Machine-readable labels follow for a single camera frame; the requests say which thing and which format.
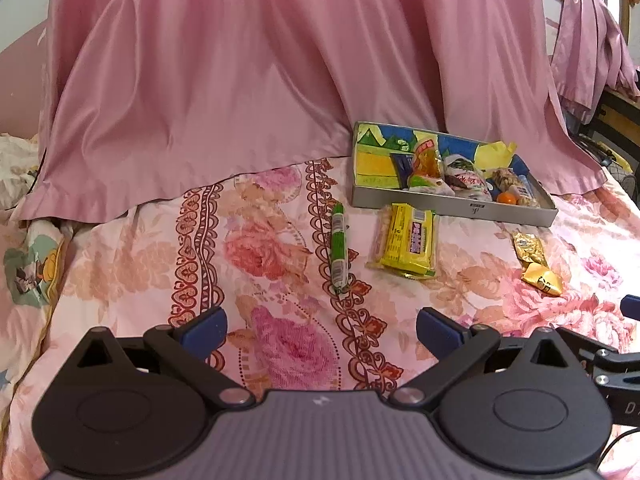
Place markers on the cartoon print cloth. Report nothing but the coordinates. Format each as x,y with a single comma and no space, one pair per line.
30,265

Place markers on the dark wooden furniture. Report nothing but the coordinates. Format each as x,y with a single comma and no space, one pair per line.
620,115

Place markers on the clear nut snack packet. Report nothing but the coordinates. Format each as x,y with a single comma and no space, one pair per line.
505,178

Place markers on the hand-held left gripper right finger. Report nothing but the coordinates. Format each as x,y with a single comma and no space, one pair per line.
440,332

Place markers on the yellow crumpled wrapper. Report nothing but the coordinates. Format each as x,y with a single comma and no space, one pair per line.
495,152

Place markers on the green sausage stick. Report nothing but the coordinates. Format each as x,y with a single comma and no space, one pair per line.
339,245

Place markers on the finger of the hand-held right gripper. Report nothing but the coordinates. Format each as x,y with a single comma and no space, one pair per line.
590,342
631,306

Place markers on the white vegetable print snack packet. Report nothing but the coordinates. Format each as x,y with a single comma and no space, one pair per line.
465,175

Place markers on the white crumpled cloth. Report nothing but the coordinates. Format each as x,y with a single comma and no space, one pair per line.
15,165

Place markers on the large pink satin curtain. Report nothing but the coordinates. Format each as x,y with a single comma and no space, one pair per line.
225,85

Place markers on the dark blue snack packet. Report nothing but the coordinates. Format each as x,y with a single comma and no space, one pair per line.
402,166

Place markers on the orange red label snack packet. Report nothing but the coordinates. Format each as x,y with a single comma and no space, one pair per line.
426,160

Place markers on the pink floral bedsheet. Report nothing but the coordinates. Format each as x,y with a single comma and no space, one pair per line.
150,260

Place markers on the yellow snack packet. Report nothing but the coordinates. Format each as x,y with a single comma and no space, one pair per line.
410,240

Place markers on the colourful painted shallow box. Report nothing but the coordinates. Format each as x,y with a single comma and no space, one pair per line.
400,205

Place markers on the small pink satin curtain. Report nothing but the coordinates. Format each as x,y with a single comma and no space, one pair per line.
585,45

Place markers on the small orange fruit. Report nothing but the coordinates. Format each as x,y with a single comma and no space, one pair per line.
507,198

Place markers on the gold foil snack packet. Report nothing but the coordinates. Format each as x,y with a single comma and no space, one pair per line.
530,249
542,279

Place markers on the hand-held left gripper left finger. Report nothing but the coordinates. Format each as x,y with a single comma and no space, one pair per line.
205,332

